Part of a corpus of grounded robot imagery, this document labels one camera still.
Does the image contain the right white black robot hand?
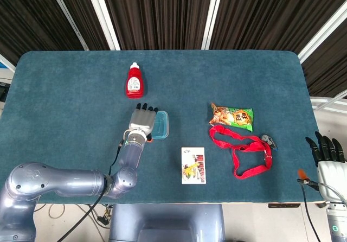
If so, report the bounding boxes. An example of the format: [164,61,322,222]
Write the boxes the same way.
[297,131,347,207]

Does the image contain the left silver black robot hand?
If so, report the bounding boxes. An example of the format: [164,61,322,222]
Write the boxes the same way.
[127,103,159,145]

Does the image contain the translucent blue plastic lid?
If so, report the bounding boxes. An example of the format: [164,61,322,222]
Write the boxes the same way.
[151,110,170,140]

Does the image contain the clear plastic container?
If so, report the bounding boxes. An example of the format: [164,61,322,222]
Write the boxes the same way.
[156,111,170,141]

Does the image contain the black equipment box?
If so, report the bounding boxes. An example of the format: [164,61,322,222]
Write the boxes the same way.
[0,78,11,103]

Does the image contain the red ketchup squeeze bottle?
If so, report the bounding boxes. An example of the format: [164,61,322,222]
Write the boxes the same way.
[125,62,146,99]

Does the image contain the black table control panel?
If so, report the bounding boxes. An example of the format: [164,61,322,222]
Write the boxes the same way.
[267,203,301,208]

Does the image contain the teal table cloth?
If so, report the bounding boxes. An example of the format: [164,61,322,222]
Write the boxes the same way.
[0,50,325,205]

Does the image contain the white printed card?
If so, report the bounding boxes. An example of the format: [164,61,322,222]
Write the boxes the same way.
[181,146,207,185]

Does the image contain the small grey metal buckle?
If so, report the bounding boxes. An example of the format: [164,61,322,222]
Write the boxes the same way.
[260,134,279,151]

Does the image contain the green orange snack bag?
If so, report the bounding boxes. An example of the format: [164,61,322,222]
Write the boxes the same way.
[208,102,255,133]

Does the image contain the grey robot torso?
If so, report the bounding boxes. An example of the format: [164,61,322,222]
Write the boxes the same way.
[109,203,226,242]

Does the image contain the dark brown pleated curtain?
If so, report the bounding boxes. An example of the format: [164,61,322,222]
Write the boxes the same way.
[0,0,347,99]

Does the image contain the white blue panel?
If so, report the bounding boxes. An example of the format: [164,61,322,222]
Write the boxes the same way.
[0,53,16,73]

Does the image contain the black cable on right hand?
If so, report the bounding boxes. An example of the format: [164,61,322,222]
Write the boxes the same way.
[299,182,325,242]

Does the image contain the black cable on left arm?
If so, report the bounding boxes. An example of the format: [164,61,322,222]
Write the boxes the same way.
[56,137,128,242]

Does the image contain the red fabric strap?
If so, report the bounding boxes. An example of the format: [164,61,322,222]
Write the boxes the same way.
[209,125,273,179]

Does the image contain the white metal frame rails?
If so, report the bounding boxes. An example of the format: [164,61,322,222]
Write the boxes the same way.
[310,90,347,115]

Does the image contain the black floor plug cables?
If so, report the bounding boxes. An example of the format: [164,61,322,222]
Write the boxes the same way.
[81,203,113,228]

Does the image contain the wide white frame post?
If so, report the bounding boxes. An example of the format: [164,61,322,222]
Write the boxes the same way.
[83,0,121,51]

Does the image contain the thin white frame post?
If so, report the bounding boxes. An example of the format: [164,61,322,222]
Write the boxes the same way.
[45,0,89,52]

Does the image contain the white slanted frame beam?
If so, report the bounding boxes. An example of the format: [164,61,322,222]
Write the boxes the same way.
[297,0,347,63]

